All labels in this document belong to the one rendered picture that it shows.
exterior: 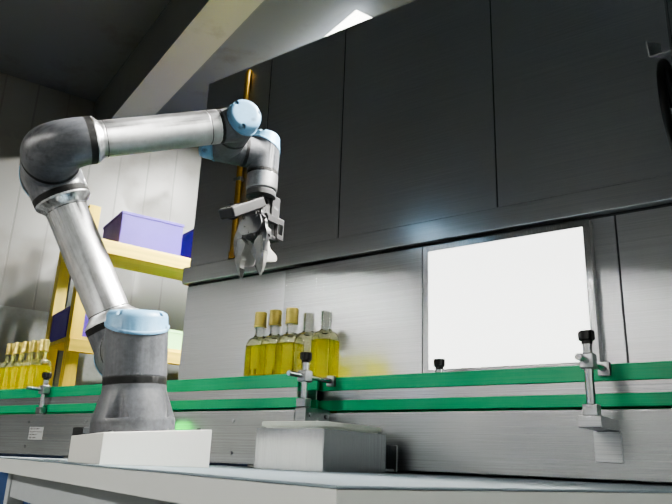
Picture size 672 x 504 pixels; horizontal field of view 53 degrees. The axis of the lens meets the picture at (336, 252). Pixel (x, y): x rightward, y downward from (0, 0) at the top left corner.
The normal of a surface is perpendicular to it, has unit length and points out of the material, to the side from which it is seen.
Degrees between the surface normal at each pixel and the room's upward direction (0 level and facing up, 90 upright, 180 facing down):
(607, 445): 90
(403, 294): 90
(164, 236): 90
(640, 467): 90
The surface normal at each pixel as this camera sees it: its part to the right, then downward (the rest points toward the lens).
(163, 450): 0.58, -0.22
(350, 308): -0.58, -0.26
